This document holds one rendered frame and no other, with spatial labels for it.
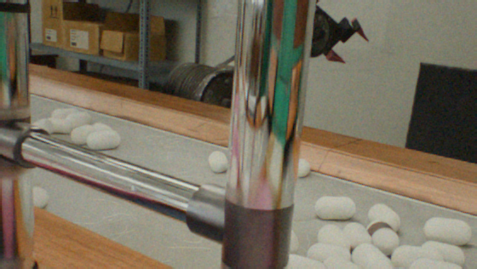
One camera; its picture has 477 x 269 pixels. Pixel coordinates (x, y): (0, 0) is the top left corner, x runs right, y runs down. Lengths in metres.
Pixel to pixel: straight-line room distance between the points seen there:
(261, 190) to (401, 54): 2.48
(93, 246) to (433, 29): 2.33
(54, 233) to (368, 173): 0.34
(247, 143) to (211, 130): 0.55
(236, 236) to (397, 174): 0.42
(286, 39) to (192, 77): 0.90
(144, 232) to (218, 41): 2.86
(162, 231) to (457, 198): 0.29
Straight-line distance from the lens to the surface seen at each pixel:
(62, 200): 0.50
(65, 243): 0.35
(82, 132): 0.66
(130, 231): 0.43
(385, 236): 0.41
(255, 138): 0.16
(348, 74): 2.76
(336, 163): 0.61
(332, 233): 0.40
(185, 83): 1.06
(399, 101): 2.64
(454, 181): 0.57
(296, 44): 0.16
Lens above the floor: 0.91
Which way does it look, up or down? 15 degrees down
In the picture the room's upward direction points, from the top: 6 degrees clockwise
